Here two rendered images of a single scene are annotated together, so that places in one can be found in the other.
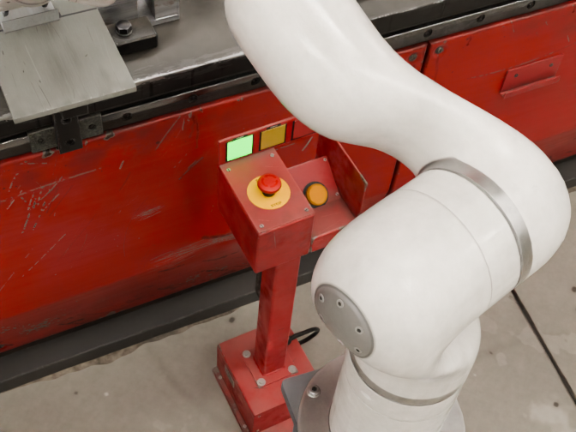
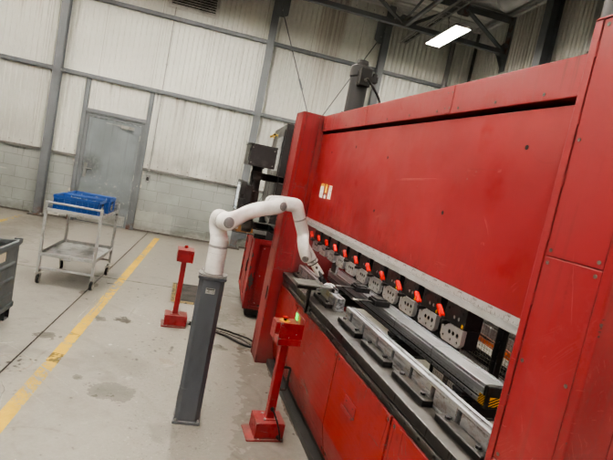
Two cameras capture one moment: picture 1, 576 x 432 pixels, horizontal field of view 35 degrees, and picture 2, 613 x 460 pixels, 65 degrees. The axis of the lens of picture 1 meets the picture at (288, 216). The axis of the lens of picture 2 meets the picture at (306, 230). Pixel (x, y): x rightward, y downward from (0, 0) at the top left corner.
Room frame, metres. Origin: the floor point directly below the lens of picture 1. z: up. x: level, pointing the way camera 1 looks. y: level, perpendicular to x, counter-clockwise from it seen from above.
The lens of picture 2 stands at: (1.68, -2.98, 1.72)
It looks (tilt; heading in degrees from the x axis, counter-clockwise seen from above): 6 degrees down; 104
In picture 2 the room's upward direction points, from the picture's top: 12 degrees clockwise
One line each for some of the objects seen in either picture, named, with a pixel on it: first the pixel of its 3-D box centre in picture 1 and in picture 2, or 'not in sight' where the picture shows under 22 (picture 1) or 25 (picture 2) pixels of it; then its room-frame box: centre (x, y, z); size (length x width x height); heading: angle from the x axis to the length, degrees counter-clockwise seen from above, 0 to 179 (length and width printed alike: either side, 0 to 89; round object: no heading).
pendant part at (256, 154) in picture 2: not in sight; (253, 190); (0.06, 1.30, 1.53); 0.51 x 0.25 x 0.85; 117
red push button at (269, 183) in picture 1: (268, 188); not in sight; (0.93, 0.04, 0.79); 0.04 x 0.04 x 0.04
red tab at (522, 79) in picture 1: (533, 75); (348, 406); (1.50, -0.50, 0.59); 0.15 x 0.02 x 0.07; 121
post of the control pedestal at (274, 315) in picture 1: (276, 300); (276, 379); (0.96, 0.00, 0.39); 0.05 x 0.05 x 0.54; 32
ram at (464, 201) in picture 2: not in sight; (390, 193); (1.45, -0.10, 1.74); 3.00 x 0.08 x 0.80; 121
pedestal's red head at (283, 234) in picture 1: (290, 190); (286, 327); (0.96, 0.00, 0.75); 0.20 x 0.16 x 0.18; 122
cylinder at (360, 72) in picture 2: not in sight; (363, 89); (0.96, 0.98, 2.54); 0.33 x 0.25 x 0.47; 121
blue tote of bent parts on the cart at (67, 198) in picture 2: not in sight; (79, 204); (-2.16, 1.73, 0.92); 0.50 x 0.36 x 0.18; 25
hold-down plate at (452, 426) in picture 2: not in sight; (461, 437); (1.98, -1.12, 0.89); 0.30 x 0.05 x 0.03; 121
